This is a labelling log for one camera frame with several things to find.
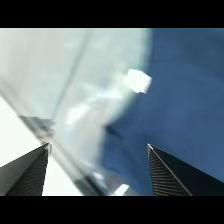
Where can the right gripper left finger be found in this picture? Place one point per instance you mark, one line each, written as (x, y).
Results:
(28, 175)

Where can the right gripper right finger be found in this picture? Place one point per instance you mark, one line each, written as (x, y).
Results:
(173, 176)

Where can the blue garment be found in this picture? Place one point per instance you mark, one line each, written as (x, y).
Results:
(180, 110)

